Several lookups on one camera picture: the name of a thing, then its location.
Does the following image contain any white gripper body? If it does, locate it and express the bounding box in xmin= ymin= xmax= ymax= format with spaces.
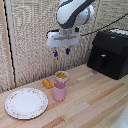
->
xmin=45 ymin=27 xmax=81 ymax=49

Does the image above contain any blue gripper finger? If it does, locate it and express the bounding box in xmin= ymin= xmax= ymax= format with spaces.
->
xmin=53 ymin=48 xmax=59 ymax=59
xmin=65 ymin=47 xmax=71 ymax=56

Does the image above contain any woven folding screen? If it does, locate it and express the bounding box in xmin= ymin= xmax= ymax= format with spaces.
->
xmin=0 ymin=0 xmax=128 ymax=94

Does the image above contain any small bowl with fries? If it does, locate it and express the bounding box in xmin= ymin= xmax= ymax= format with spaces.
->
xmin=54 ymin=70 xmax=70 ymax=84

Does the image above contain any yellow block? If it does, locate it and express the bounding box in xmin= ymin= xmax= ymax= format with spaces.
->
xmin=41 ymin=79 xmax=54 ymax=90

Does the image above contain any pink cup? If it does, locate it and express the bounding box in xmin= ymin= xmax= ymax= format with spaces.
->
xmin=52 ymin=81 xmax=67 ymax=102

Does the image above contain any white floral rimmed plate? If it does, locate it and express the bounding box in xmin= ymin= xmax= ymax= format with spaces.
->
xmin=4 ymin=87 xmax=49 ymax=120

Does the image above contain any black air fryer handle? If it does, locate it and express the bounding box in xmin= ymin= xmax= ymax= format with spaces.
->
xmin=99 ymin=53 xmax=108 ymax=69

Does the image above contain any black cable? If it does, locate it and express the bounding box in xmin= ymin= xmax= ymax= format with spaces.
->
xmin=79 ymin=13 xmax=128 ymax=37

